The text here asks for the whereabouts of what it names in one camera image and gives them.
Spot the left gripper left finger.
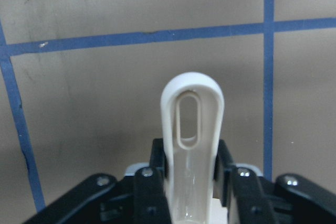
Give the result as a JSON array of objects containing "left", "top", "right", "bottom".
[{"left": 133, "top": 138, "right": 171, "bottom": 224}]

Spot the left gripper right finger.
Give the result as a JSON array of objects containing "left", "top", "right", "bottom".
[{"left": 214, "top": 140, "right": 278, "bottom": 223}]

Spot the beige plastic dustpan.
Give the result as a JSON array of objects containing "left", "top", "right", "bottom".
[{"left": 160, "top": 72, "right": 225, "bottom": 223}]

